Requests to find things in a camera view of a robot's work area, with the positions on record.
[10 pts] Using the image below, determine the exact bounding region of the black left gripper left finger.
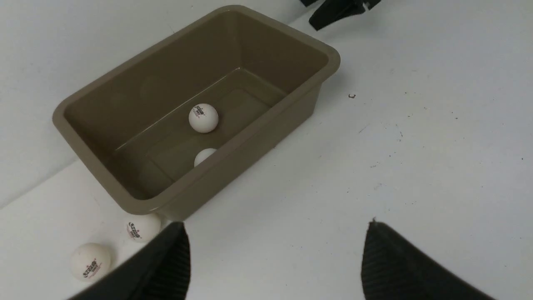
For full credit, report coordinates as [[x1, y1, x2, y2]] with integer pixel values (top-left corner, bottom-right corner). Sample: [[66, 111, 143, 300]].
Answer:
[[72, 222, 191, 300]]

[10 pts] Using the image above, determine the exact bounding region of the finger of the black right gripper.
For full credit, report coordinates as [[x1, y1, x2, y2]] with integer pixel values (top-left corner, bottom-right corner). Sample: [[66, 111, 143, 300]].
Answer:
[[300, 0, 318, 7], [309, 0, 367, 31]]

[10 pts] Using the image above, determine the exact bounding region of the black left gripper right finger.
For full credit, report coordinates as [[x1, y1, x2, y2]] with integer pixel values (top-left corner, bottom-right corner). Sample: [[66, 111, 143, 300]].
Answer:
[[361, 221, 491, 300]]

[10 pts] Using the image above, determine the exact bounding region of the white ping-pong ball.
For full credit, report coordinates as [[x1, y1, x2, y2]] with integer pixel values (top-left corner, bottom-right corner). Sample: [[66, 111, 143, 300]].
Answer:
[[69, 243, 112, 282], [123, 213, 162, 243], [189, 104, 219, 133], [194, 148, 217, 167]]

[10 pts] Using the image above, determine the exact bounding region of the tan plastic storage bin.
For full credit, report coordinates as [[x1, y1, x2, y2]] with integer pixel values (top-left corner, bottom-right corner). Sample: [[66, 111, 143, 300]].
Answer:
[[52, 5, 341, 221]]

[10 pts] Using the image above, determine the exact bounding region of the white ping-pong ball beside bin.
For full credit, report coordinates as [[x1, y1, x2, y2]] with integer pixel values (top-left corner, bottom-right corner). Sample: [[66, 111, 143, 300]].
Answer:
[[123, 213, 162, 243]]

